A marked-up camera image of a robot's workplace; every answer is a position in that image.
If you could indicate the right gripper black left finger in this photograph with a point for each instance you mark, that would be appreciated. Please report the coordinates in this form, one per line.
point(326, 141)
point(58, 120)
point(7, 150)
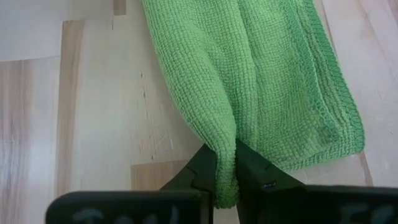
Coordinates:
point(140, 207)

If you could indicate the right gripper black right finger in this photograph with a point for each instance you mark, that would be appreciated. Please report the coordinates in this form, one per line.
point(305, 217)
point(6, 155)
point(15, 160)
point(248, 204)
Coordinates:
point(295, 205)

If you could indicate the green microfiber towel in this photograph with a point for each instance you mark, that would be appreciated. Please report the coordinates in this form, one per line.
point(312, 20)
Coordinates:
point(248, 77)

